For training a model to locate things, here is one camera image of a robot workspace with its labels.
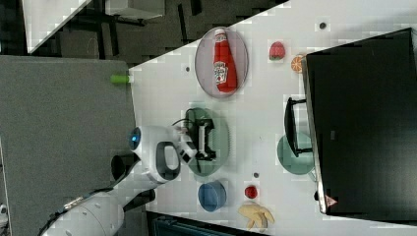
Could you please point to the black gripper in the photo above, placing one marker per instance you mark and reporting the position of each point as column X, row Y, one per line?
column 204, row 151

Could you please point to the green plastic strainer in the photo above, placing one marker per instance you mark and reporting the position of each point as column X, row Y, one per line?
column 218, row 138

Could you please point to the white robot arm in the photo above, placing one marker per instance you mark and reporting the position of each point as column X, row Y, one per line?
column 161, row 151

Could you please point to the red ketchup bottle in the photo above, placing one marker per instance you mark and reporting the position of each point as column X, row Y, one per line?
column 224, row 70

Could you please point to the grey oval plate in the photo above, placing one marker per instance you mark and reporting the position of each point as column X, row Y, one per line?
column 204, row 62

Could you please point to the blue plastic bowl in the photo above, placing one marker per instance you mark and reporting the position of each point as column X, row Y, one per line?
column 212, row 196

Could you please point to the small red toy tomato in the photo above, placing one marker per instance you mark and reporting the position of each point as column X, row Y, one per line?
column 251, row 192

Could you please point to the black cup with spatula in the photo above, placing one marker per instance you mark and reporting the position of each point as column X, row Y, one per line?
column 122, row 164

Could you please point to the green marker cylinder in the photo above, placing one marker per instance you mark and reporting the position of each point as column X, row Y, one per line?
column 119, row 79

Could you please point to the yellow toy banana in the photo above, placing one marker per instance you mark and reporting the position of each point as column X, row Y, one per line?
column 257, row 216

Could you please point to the toy strawberry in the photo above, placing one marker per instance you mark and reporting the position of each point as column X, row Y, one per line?
column 276, row 51

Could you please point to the dark blue bin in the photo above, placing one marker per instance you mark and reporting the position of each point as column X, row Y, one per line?
column 163, row 226

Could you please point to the green round plate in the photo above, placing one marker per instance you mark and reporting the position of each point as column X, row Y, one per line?
column 300, row 164

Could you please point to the toy orange slice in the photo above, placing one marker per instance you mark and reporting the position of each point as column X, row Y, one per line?
column 296, row 63

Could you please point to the black toaster oven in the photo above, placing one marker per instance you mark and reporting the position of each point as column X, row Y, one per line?
column 361, row 101

